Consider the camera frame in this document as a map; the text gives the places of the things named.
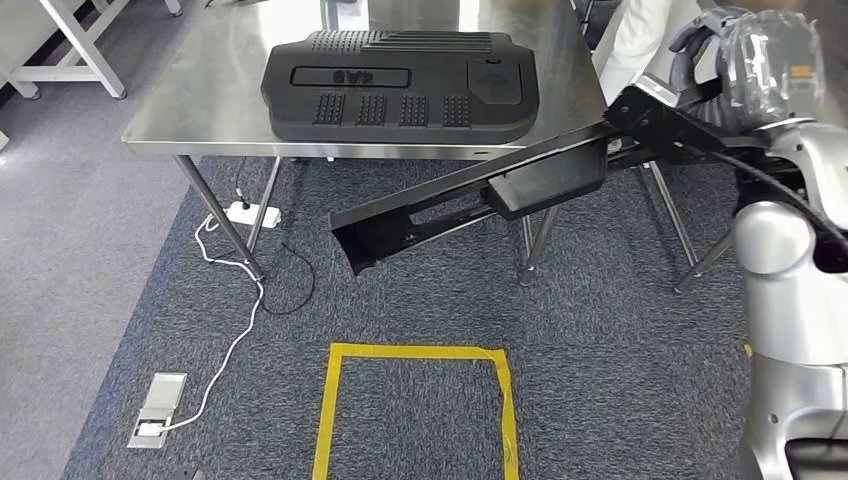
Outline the long black plastic part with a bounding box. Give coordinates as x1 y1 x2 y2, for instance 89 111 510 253
329 122 657 277

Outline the stainless steel workbench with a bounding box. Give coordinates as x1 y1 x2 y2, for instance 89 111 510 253
634 160 738 295
121 0 611 287

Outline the large black engine cover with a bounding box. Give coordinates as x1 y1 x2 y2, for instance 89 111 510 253
260 29 541 146

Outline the white power strip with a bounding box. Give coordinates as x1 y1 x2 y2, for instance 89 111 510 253
225 201 283 231

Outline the clear square floor cover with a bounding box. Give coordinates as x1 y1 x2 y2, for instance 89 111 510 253
144 372 189 413

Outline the clear floor socket box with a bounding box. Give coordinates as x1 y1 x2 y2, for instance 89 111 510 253
127 407 176 450

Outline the white table leg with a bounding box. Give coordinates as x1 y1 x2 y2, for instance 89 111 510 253
0 0 128 102

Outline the thin black floor cable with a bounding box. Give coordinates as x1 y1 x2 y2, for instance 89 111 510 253
235 157 317 317

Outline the white floor cable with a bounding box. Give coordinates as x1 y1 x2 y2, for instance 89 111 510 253
158 211 266 435

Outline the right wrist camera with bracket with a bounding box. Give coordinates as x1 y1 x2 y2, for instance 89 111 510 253
604 74 770 167

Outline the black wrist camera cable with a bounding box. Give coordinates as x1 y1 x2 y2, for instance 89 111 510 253
710 150 848 248

